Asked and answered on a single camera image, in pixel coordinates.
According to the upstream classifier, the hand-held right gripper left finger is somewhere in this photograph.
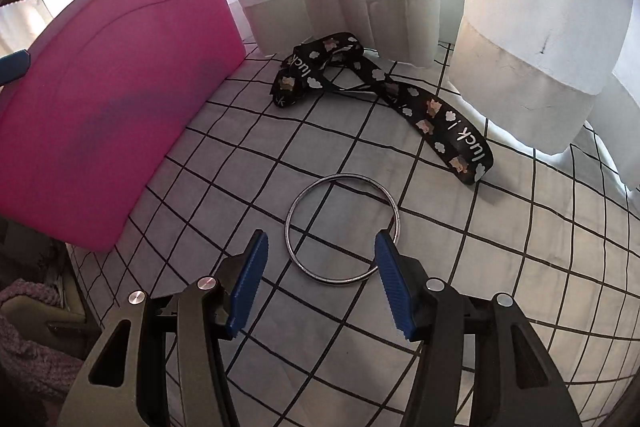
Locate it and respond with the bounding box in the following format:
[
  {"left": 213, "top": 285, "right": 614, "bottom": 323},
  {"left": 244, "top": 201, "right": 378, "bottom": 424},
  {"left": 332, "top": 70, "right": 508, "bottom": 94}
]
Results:
[{"left": 57, "top": 229, "right": 271, "bottom": 427}]

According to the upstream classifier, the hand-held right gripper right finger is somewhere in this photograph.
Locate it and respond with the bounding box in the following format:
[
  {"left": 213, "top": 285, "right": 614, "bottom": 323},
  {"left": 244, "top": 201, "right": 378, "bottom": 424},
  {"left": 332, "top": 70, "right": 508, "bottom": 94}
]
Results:
[{"left": 374, "top": 229, "right": 583, "bottom": 427}]

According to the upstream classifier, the black printed lanyard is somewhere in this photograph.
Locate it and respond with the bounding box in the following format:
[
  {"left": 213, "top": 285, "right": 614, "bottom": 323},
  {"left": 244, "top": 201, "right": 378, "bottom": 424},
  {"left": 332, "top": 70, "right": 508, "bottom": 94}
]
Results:
[{"left": 272, "top": 32, "right": 495, "bottom": 186}]

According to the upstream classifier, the pink knit cloth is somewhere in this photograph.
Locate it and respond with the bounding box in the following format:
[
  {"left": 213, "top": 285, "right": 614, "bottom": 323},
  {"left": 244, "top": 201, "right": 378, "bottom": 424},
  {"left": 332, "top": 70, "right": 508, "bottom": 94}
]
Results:
[{"left": 0, "top": 282, "right": 87, "bottom": 404}]

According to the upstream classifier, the pink plastic bin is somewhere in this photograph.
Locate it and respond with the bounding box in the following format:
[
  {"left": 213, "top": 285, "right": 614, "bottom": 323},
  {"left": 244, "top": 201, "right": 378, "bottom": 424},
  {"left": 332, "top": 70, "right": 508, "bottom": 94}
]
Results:
[{"left": 0, "top": 0, "right": 247, "bottom": 253}]

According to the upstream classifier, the checked white tablecloth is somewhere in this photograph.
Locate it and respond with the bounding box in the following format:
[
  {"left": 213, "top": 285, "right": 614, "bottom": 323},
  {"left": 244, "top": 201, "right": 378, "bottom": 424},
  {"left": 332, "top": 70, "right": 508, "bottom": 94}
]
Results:
[{"left": 67, "top": 34, "right": 640, "bottom": 427}]

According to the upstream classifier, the large silver bangle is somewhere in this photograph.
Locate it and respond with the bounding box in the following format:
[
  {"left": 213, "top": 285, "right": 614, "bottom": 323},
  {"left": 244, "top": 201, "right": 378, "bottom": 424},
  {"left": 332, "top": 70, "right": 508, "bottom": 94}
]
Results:
[{"left": 284, "top": 174, "right": 402, "bottom": 289}]

